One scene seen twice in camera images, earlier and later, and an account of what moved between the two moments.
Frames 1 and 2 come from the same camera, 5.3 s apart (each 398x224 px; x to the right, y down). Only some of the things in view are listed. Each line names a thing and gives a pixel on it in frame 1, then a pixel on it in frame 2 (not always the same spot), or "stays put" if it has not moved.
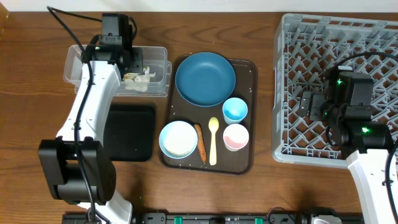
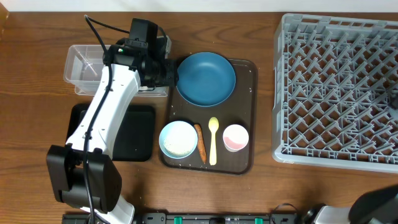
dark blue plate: (205, 79) stays put
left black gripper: (137, 56) → (170, 69)
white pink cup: (235, 137) stays put
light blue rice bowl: (178, 139) stays put
